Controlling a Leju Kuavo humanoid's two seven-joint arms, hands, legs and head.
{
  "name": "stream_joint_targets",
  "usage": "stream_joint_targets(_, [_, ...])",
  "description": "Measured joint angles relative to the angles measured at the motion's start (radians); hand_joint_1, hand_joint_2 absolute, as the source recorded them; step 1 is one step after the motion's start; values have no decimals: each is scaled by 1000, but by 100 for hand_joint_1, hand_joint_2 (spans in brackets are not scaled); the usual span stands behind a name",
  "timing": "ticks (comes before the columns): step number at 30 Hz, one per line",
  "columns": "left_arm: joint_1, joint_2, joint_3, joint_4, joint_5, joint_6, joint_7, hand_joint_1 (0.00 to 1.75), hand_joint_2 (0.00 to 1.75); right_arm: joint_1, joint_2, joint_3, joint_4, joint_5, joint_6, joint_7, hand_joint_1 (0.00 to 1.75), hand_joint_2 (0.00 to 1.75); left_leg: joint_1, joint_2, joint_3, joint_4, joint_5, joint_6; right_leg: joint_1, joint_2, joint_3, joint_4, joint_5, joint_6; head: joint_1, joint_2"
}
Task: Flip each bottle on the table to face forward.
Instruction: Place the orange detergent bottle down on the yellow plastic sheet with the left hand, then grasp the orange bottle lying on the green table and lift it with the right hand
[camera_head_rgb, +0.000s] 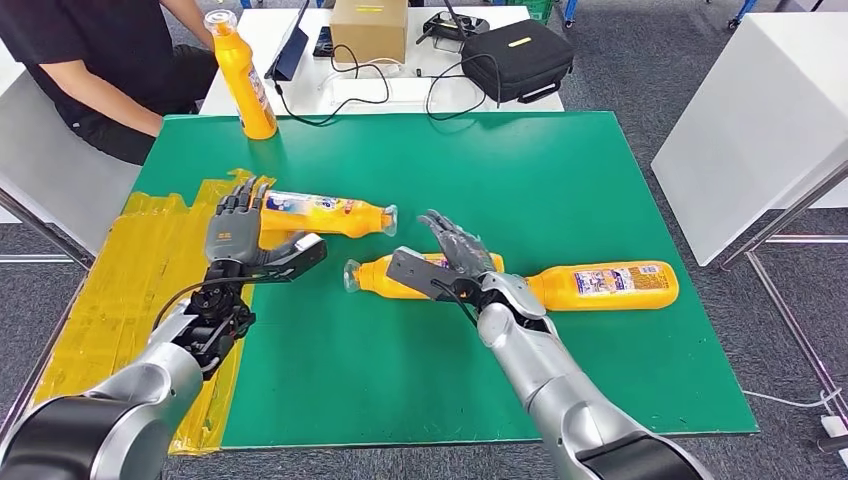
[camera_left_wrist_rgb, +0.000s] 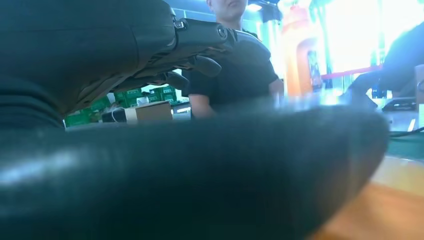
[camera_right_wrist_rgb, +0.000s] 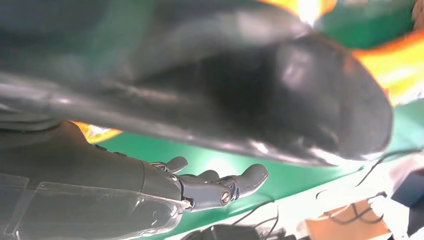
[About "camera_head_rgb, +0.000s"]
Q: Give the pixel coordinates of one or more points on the white power adapter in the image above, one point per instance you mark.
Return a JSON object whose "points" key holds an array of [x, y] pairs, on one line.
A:
{"points": [[831, 425]]}

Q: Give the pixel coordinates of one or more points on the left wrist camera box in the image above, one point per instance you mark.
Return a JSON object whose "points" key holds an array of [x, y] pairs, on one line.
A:
{"points": [[301, 262]]}

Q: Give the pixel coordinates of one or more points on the dark tablet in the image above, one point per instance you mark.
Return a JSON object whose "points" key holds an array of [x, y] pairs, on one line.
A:
{"points": [[291, 53]]}

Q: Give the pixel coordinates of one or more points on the green plastic crate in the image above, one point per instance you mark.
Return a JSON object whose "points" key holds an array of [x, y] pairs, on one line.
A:
{"points": [[526, 8]]}

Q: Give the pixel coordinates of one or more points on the black remote controller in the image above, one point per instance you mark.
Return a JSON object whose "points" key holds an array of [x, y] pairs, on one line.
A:
{"points": [[454, 26]]}

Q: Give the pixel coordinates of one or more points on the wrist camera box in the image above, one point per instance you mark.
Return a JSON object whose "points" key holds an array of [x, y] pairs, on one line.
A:
{"points": [[301, 262], [417, 272]]}

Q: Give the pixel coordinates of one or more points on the silver metal table frame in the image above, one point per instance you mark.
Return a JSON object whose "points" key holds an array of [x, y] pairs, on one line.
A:
{"points": [[782, 218], [40, 232]]}

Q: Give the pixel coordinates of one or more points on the person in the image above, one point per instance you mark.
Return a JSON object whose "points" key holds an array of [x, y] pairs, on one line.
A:
{"points": [[53, 60]]}

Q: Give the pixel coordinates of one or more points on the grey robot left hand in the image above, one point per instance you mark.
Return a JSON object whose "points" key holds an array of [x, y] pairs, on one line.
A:
{"points": [[232, 232]]}

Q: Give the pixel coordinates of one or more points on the white cabinet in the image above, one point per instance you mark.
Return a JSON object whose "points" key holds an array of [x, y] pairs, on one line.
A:
{"points": [[748, 126]]}

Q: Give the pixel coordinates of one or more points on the cardboard box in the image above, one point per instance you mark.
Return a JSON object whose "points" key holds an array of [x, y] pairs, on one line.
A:
{"points": [[368, 33]]}

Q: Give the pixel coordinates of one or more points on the black phone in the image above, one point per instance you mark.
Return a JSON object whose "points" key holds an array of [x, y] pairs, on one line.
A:
{"points": [[322, 43]]}

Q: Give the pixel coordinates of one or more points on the black carry case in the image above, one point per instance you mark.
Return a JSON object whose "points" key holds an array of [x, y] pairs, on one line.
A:
{"points": [[517, 60]]}

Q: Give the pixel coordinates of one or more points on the white side table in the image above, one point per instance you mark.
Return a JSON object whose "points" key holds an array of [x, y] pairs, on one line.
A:
{"points": [[40, 172]]}

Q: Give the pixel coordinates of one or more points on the orange plastic detergent bottle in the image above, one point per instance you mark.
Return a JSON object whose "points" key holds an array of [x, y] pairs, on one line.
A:
{"points": [[242, 86], [596, 288], [331, 215], [378, 278]]}

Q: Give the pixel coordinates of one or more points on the blue metal frame leg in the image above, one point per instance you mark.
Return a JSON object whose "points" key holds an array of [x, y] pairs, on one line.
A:
{"points": [[740, 13], [568, 12]]}

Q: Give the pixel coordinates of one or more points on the yellow plastic sheet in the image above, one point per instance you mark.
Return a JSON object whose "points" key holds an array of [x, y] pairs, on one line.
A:
{"points": [[99, 298]]}

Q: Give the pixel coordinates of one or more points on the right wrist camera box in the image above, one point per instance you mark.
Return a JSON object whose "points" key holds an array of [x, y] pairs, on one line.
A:
{"points": [[417, 272]]}

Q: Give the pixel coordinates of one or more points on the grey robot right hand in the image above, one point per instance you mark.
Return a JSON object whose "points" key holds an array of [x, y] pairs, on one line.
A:
{"points": [[464, 252]]}

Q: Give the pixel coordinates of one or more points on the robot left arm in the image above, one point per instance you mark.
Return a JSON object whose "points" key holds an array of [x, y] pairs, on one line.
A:
{"points": [[132, 397]]}

